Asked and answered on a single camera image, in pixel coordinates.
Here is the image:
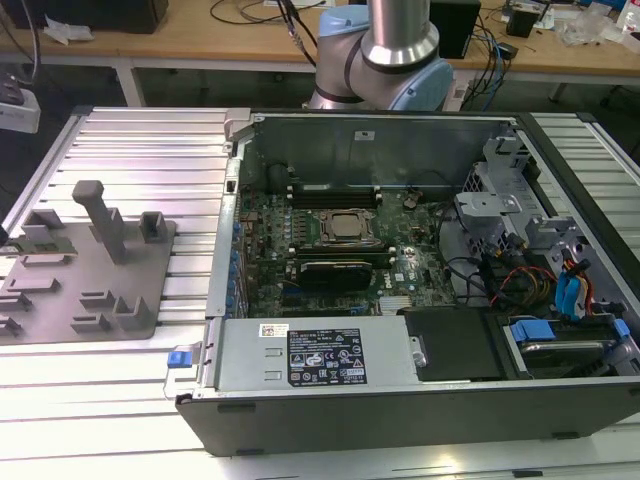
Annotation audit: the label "blue flat wire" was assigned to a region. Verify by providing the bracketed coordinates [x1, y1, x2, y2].
[553, 268, 592, 322]

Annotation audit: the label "hard disk in blue carrier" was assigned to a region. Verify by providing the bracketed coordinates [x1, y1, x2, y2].
[503, 319, 622, 381]

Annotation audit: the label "metal socket cover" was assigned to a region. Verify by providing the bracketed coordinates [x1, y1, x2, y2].
[318, 208, 375, 242]

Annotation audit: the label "black upright box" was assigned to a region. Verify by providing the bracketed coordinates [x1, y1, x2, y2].
[428, 0, 482, 60]

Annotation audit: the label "crumpled white paper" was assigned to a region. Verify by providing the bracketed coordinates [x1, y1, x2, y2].
[42, 13, 94, 47]

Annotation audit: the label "orange and red wires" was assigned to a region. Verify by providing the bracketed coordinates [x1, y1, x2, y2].
[490, 266, 557, 303]

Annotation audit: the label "green motherboard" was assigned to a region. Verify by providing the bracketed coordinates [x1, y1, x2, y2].
[232, 149, 459, 319]

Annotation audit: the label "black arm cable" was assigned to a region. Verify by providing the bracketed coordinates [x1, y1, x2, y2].
[276, 0, 322, 67]

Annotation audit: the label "clear plastic bags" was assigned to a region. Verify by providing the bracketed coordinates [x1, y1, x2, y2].
[558, 8, 640, 49]

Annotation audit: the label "large black box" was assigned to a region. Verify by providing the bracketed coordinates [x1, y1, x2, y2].
[8, 0, 169, 35]

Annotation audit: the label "black wire bundle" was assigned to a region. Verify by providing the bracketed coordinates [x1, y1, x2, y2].
[439, 255, 501, 303]

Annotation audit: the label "silver CPU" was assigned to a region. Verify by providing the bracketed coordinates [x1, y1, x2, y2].
[331, 213, 362, 237]

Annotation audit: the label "black plastic shroud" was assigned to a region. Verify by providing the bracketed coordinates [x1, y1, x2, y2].
[397, 305, 507, 382]

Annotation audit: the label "small black box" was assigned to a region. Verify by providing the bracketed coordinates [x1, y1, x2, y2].
[505, 4, 539, 38]

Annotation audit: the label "silver power supply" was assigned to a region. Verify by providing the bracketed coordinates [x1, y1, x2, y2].
[213, 316, 422, 394]

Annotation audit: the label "wooden desk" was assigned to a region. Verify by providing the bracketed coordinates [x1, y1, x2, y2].
[0, 0, 640, 85]

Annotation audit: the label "blue hanging cable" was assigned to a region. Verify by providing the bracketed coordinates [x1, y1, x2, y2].
[485, 28, 507, 112]

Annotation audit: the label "white power strip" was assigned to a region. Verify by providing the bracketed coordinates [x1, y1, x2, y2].
[448, 81, 472, 110]

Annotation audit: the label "black graphics card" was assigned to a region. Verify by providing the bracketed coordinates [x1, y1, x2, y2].
[298, 259, 374, 292]

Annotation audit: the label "black RAM slot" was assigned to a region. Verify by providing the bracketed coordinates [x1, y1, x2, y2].
[293, 251, 398, 267]
[290, 184, 382, 198]
[288, 242, 396, 255]
[290, 195, 383, 210]

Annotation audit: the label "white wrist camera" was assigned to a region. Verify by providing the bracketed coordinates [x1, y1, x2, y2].
[0, 72, 41, 134]

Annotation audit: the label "green RAM stick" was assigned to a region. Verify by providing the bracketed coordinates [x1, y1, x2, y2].
[0, 239, 79, 262]

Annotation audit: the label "metal drive cage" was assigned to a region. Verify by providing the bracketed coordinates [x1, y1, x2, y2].
[453, 133, 592, 262]

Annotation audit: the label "silver finned heat sink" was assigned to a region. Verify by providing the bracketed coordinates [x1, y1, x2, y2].
[378, 295, 417, 317]

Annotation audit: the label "black round board component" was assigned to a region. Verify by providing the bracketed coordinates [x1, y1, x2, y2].
[266, 162, 292, 194]

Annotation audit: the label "grey parts rack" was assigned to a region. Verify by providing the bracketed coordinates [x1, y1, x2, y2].
[0, 179, 179, 347]

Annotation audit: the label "black open PC case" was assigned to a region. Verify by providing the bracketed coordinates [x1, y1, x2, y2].
[174, 107, 640, 459]

